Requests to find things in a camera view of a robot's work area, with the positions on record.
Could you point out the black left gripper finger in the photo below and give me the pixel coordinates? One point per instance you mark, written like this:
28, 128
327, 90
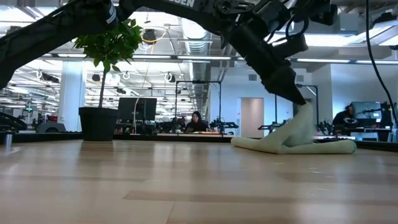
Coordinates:
289, 90

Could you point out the mint green microfiber towel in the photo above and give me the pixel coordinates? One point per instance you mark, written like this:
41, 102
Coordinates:
295, 137

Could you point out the black background robot arm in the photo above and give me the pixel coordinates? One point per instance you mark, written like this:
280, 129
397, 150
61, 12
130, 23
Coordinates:
221, 125

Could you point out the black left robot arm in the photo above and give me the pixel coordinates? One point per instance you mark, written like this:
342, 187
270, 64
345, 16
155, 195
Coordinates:
46, 34

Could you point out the plain closed door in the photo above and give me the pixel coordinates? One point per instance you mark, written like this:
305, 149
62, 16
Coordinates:
252, 118

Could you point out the black computer monitor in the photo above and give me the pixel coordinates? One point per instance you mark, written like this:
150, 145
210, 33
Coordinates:
367, 109
136, 109

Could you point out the dark office desk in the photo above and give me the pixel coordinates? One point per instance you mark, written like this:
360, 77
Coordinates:
370, 130

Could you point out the black ceiling device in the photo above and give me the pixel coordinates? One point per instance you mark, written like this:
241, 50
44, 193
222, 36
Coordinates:
150, 35

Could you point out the green leafy indoor tree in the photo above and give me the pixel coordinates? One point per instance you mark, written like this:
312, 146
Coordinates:
109, 49

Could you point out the black plant pot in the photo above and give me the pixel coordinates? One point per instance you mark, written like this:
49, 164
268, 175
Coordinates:
98, 123

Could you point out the white building column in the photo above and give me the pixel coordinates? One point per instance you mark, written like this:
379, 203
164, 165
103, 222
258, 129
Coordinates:
72, 93

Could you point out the grey rounded background machine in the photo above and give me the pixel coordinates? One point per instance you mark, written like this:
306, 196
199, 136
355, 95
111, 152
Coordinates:
51, 128

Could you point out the black curved background object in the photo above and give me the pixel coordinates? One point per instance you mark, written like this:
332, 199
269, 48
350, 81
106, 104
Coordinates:
12, 123

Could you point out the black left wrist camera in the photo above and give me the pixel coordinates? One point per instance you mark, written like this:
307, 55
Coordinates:
292, 46

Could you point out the silver ceiling air duct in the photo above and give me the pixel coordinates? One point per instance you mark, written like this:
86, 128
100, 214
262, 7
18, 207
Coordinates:
196, 34

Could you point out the black table edge rail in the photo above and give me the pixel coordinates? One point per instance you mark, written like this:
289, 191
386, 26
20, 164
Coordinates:
46, 137

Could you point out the silver metal post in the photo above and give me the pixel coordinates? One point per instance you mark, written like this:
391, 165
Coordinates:
8, 141

